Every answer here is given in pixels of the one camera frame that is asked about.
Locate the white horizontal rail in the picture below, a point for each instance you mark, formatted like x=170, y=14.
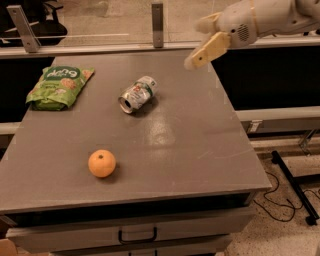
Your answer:
x=55, y=51

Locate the grey drawer with black handle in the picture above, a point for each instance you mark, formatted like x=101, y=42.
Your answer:
x=127, y=231

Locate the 7up soda can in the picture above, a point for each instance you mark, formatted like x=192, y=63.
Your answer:
x=136, y=95

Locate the black stand leg with wheel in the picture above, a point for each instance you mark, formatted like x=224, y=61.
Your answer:
x=295, y=183

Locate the left metal bracket post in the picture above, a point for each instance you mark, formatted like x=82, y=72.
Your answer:
x=29, y=41

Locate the black office chair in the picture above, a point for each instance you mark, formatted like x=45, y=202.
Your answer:
x=42, y=18

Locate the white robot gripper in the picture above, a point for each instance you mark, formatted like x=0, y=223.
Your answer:
x=237, y=24

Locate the middle metal bracket post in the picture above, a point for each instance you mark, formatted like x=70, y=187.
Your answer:
x=157, y=24

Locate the green snack bag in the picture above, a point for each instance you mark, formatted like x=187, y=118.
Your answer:
x=58, y=87

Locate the metal bracket post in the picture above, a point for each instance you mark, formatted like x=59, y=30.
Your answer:
x=29, y=41
x=157, y=24

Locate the orange fruit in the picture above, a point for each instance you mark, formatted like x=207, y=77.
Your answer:
x=101, y=163

